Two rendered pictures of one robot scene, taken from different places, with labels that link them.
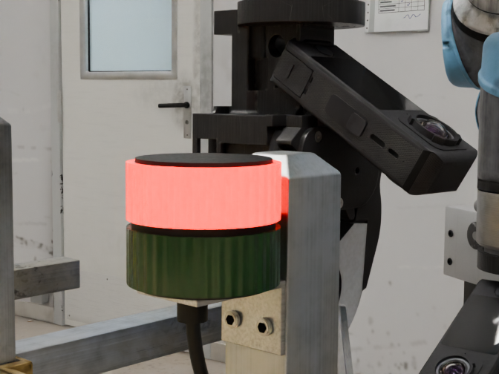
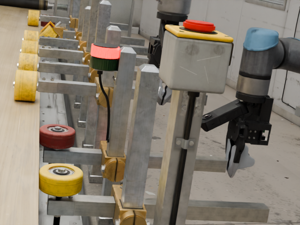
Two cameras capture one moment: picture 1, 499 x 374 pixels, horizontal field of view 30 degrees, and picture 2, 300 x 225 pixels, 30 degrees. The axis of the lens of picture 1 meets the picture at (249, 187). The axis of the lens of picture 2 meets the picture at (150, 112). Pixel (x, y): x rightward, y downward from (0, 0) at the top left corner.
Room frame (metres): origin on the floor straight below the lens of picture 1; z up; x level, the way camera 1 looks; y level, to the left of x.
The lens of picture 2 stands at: (-0.55, -0.75, 1.29)
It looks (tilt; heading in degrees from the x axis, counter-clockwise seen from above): 15 degrees down; 35
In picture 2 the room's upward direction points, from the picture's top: 8 degrees clockwise
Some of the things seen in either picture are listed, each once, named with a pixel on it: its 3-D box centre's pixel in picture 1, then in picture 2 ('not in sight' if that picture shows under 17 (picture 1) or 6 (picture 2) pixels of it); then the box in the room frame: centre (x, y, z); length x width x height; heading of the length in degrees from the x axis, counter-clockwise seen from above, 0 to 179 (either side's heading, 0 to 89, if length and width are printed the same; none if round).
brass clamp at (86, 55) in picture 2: not in sight; (90, 57); (0.92, 0.55, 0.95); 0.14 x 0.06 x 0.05; 47
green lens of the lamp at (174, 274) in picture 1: (203, 253); (103, 62); (0.36, 0.02, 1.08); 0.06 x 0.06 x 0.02
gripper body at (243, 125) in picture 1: (289, 111); (168, 39); (0.53, -0.02, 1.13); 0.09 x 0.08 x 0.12; 47
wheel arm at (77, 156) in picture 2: not in sight; (136, 160); (0.46, -0.03, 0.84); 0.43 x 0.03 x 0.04; 137
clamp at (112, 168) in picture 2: not in sight; (111, 160); (0.41, 0.00, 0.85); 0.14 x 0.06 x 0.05; 47
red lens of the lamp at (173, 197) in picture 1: (203, 189); (105, 51); (0.36, 0.02, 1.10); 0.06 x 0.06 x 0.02
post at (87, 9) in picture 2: not in sight; (83, 67); (1.07, 0.72, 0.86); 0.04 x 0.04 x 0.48; 47
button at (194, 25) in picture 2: not in sight; (198, 28); (0.05, -0.39, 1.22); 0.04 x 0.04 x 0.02
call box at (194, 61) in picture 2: not in sight; (193, 61); (0.05, -0.39, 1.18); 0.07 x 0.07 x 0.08; 47
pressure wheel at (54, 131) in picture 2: not in sight; (55, 151); (0.33, 0.10, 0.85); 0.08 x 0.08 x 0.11
